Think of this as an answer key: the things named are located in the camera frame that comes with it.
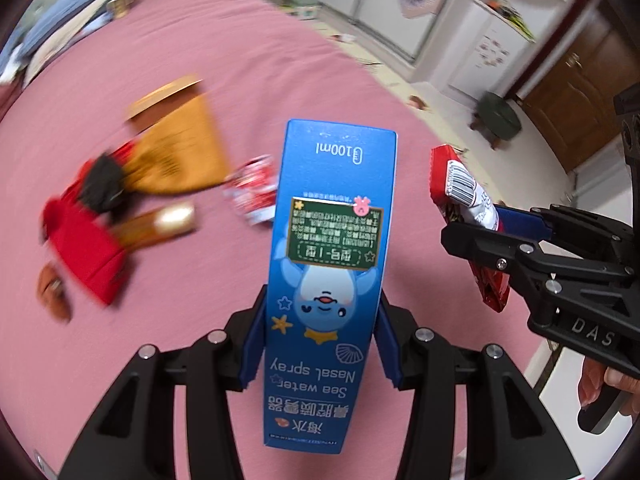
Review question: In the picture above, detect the white shelf cabinet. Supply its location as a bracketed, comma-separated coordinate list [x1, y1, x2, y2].
[409, 0, 591, 111]

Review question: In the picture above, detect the person's right hand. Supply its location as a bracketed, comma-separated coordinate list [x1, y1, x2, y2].
[578, 356, 640, 418]

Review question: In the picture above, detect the amber gold bottle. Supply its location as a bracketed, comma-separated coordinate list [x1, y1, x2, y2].
[108, 202, 198, 252]

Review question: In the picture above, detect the mustard yellow drawstring bag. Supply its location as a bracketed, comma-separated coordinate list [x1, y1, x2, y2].
[124, 94, 231, 195]

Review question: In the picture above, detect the brown knitted sock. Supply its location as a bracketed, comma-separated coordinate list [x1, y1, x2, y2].
[36, 263, 72, 323]

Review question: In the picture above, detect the pink bed sheet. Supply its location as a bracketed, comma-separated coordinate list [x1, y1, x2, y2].
[1, 0, 540, 468]

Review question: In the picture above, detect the dark green stool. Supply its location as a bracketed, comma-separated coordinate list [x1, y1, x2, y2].
[469, 92, 522, 151]

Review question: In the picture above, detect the blue pillow right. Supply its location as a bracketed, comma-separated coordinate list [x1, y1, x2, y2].
[21, 0, 93, 55]

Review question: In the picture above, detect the cream pillow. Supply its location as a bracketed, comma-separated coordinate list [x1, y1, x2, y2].
[23, 6, 114, 88]

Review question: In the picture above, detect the red zipper pouch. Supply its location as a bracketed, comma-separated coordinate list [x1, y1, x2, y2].
[41, 179, 130, 307]

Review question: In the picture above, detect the red snack wrapper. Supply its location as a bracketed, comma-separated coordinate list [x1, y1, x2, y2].
[222, 155, 279, 226]
[428, 144, 510, 312]

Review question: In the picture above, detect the brown wooden door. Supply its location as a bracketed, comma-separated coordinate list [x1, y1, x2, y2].
[506, 0, 639, 172]

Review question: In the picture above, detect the green white storage box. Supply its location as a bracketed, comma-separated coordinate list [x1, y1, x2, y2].
[281, 0, 321, 21]

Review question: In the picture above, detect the blue nasal spray box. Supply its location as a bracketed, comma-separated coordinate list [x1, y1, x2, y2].
[264, 119, 397, 454]

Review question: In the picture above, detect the red knotted cloth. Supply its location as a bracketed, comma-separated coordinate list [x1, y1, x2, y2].
[75, 141, 136, 186]

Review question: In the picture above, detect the black fuzzy sock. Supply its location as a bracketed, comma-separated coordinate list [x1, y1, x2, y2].
[79, 154, 131, 222]

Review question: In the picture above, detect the gold cardboard box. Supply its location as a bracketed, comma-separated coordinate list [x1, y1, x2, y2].
[127, 75, 202, 120]

